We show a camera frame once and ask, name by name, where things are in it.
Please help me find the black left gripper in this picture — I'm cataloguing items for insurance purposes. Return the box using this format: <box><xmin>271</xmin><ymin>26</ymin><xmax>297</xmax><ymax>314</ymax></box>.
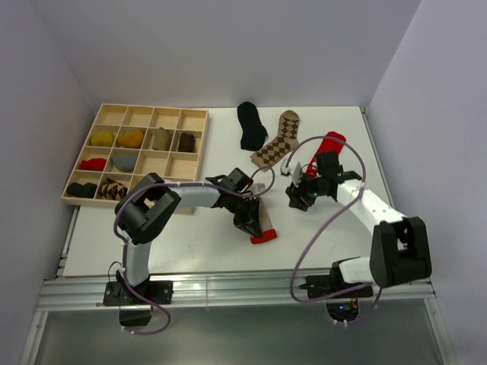
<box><xmin>226</xmin><ymin>192</ymin><xmax>262</xmax><ymax>239</ymax></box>

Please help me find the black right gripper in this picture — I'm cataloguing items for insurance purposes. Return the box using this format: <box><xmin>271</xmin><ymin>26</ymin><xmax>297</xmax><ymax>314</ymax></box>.
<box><xmin>285</xmin><ymin>170</ymin><xmax>325</xmax><ymax>212</ymax></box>

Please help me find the red reindeer sock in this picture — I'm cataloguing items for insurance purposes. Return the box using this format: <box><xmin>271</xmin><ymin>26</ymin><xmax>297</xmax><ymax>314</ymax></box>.
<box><xmin>305</xmin><ymin>131</ymin><xmax>346</xmax><ymax>178</ymax></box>
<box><xmin>250</xmin><ymin>204</ymin><xmax>278</xmax><ymax>245</ymax></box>

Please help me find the brown argyle sock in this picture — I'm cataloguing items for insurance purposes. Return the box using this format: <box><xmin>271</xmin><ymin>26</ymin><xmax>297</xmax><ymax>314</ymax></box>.
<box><xmin>250</xmin><ymin>110</ymin><xmax>300</xmax><ymax>167</ymax></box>

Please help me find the dark brown striped sock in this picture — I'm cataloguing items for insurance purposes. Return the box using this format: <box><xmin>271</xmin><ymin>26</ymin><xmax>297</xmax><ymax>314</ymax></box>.
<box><xmin>177</xmin><ymin>132</ymin><xmax>196</xmax><ymax>153</ymax></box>

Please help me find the tan ribbed sock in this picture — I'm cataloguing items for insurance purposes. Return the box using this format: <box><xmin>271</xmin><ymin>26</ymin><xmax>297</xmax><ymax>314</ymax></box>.
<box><xmin>152</xmin><ymin>127</ymin><xmax>172</xmax><ymax>151</ymax></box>

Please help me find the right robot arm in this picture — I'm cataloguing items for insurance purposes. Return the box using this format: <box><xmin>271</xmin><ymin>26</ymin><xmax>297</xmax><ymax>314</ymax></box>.
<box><xmin>285</xmin><ymin>151</ymin><xmax>432</xmax><ymax>297</ymax></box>

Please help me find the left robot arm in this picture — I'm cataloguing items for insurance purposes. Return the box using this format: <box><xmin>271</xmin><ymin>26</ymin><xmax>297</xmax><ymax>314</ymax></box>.
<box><xmin>113</xmin><ymin>168</ymin><xmax>263</xmax><ymax>303</ymax></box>

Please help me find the rolled grey sock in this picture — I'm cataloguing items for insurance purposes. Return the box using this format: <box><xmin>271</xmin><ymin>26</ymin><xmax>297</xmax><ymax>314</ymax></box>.
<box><xmin>112</xmin><ymin>154</ymin><xmax>138</xmax><ymax>173</ymax></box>

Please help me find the rolled orange sock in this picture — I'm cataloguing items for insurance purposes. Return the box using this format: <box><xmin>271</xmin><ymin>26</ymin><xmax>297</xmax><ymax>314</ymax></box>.
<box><xmin>117</xmin><ymin>130</ymin><xmax>145</xmax><ymax>149</ymax></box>

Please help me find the wooden compartment tray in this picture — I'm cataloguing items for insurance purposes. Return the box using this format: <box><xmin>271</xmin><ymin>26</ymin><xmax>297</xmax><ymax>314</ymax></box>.
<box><xmin>62</xmin><ymin>103</ymin><xmax>209</xmax><ymax>208</ymax></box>

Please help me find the rolled argyle sock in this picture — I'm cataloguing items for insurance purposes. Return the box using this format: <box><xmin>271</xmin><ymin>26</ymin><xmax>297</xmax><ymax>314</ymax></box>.
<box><xmin>100</xmin><ymin>178</ymin><xmax>128</xmax><ymax>201</ymax></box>

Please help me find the rolled yellow sock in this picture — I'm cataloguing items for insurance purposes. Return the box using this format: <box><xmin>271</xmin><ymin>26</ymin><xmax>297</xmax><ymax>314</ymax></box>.
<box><xmin>90</xmin><ymin>132</ymin><xmax>115</xmax><ymax>148</ymax></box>

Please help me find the rolled red sock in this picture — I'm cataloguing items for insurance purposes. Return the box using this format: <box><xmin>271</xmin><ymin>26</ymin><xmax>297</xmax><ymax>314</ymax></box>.
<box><xmin>79</xmin><ymin>157</ymin><xmax>107</xmax><ymax>172</ymax></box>

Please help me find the rolled black sock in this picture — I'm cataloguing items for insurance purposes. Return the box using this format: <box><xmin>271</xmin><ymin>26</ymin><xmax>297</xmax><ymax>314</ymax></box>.
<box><xmin>66</xmin><ymin>182</ymin><xmax>97</xmax><ymax>198</ymax></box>

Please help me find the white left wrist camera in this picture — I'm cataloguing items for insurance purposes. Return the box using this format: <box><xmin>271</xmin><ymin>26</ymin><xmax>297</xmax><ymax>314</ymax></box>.
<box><xmin>251</xmin><ymin>182</ymin><xmax>266</xmax><ymax>195</ymax></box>

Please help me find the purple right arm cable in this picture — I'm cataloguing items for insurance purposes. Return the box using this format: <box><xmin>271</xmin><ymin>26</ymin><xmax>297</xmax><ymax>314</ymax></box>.
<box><xmin>283</xmin><ymin>135</ymin><xmax>384</xmax><ymax>325</ymax></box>

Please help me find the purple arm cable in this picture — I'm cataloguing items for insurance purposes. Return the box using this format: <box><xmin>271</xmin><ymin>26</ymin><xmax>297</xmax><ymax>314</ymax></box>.
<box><xmin>112</xmin><ymin>165</ymin><xmax>275</xmax><ymax>336</ymax></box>
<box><xmin>283</xmin><ymin>135</ymin><xmax>384</xmax><ymax>325</ymax></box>

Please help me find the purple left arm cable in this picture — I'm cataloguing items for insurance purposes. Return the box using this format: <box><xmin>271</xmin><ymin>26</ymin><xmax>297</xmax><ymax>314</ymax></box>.
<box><xmin>112</xmin><ymin>165</ymin><xmax>275</xmax><ymax>336</ymax></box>

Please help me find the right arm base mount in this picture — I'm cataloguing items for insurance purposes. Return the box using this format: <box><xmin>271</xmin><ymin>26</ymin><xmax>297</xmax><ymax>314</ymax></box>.
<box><xmin>299</xmin><ymin>272</ymin><xmax>374</xmax><ymax>325</ymax></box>

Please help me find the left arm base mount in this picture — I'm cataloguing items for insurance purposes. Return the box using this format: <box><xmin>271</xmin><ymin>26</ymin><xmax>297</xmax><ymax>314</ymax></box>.
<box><xmin>102</xmin><ymin>280</ymin><xmax>174</xmax><ymax>328</ymax></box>

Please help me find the aluminium frame rail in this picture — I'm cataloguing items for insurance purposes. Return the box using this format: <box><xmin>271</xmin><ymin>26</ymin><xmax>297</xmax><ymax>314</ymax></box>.
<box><xmin>36</xmin><ymin>265</ymin><xmax>437</xmax><ymax>313</ymax></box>

